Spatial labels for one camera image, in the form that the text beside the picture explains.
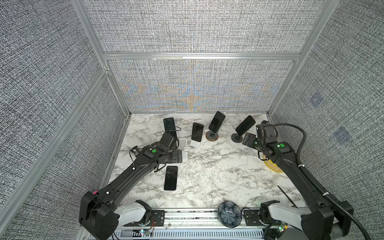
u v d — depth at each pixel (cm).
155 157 52
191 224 73
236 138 104
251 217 73
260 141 59
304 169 46
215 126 108
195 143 101
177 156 71
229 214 74
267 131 59
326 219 37
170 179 86
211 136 104
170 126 93
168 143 60
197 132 110
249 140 73
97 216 38
